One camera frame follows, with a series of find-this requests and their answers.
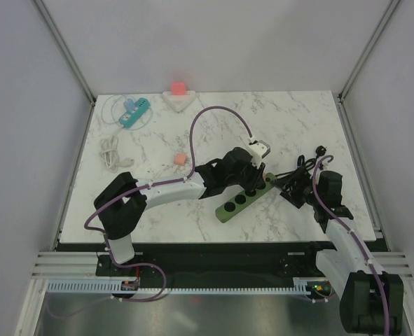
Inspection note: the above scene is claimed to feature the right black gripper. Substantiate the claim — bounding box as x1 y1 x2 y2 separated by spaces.
270 165 322 209

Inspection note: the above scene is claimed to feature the green power strip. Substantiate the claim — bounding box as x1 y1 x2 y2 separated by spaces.
215 173 277 223

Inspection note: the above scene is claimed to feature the black power cord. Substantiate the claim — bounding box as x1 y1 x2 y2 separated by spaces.
271 145 330 192

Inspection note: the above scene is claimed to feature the orange plug adapter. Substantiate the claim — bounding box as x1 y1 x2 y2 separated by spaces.
174 153 187 167

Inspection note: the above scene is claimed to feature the white triangular socket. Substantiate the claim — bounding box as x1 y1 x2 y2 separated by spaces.
161 90 198 113

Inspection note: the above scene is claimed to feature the red plug adapter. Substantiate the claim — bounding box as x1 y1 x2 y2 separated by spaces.
170 81 187 96

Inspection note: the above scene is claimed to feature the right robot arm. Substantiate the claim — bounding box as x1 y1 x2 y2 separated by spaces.
273 167 403 335

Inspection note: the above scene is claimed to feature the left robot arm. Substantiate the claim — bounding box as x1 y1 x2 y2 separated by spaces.
94 142 270 275

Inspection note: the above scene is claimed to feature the light blue plug adapter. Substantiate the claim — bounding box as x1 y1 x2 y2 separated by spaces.
123 98 135 111

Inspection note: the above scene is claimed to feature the teal power strip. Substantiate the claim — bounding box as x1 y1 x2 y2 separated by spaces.
118 98 150 129

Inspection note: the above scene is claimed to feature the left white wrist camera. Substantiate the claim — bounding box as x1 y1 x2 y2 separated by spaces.
247 139 270 167

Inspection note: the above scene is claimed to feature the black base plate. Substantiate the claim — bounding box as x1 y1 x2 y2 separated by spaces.
98 241 334 277

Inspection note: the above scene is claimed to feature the white slotted cable duct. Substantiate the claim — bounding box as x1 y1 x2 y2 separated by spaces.
46 277 328 295

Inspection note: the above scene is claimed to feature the white coiled cable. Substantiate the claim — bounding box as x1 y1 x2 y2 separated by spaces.
99 135 136 173

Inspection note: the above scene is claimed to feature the thin light blue cable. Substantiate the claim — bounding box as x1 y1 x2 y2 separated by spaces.
102 94 153 132

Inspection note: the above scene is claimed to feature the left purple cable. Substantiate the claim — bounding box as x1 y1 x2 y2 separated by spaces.
47 106 256 319

